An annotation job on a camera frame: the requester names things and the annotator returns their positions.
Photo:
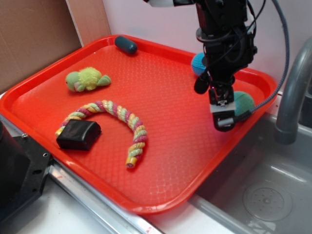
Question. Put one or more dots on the dark teal capsule toy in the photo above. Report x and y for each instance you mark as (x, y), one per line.
(126, 45)

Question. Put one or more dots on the brown cardboard board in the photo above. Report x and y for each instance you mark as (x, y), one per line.
(36, 33)

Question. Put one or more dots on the green plush toy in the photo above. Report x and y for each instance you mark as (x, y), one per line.
(86, 79)

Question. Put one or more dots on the silver metal edge rail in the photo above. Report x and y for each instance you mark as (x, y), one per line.
(69, 206)

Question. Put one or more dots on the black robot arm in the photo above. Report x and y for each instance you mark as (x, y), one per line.
(219, 20)

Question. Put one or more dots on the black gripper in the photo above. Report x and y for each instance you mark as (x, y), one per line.
(223, 60)

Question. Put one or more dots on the grey toy sink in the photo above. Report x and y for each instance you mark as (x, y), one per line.
(262, 187)

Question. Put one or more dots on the multicolour rope toy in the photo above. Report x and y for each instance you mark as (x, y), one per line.
(134, 123)

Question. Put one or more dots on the green dimpled ball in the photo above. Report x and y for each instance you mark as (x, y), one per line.
(243, 102)

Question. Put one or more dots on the red plastic tray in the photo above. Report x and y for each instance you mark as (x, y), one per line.
(157, 85)

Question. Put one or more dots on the grey toy faucet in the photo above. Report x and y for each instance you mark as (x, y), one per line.
(296, 102)

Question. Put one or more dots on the blue dimpled ball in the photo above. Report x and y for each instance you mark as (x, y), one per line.
(197, 64)

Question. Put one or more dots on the black rounded block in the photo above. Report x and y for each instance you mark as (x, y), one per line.
(79, 135)

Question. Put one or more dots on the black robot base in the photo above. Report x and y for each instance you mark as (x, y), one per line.
(24, 165)

